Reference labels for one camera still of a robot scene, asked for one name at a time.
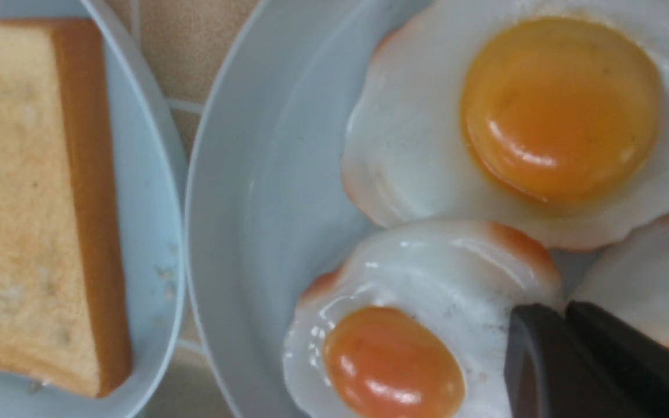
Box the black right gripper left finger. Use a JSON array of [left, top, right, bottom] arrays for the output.
[[504, 304, 648, 417]]

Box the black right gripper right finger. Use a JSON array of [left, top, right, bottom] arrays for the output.
[[565, 301, 669, 417]]

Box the fried egg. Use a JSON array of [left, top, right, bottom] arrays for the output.
[[571, 214, 669, 348], [341, 1, 669, 250], [282, 221, 563, 417]]

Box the toast slice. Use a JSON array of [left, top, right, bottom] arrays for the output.
[[0, 18, 132, 398]]

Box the grey blue plate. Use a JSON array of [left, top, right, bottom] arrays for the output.
[[184, 0, 669, 418]]

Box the light blue plate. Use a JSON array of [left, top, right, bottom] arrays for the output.
[[0, 1, 188, 417]]

